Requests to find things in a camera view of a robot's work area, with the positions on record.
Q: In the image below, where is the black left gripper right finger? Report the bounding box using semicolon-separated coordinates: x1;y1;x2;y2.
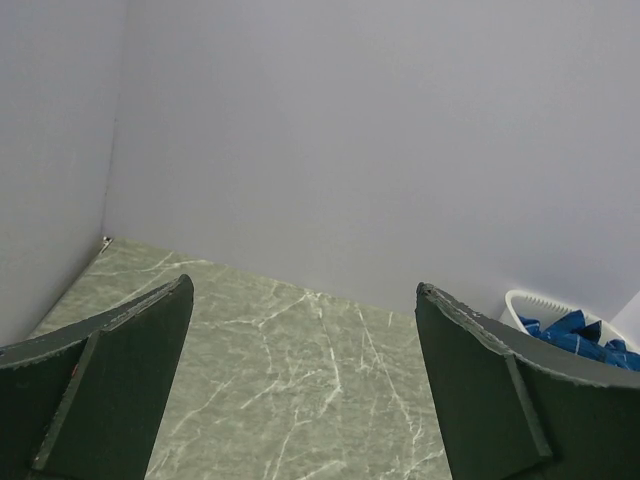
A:
415;283;639;479

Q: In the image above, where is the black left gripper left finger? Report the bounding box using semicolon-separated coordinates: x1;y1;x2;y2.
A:
1;275;194;479

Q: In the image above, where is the white plastic laundry basket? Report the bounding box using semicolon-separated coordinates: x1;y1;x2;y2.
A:
499;290;639;353

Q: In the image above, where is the blue plaid long sleeve shirt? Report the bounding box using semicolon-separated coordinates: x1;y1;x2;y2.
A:
519;310;639;371

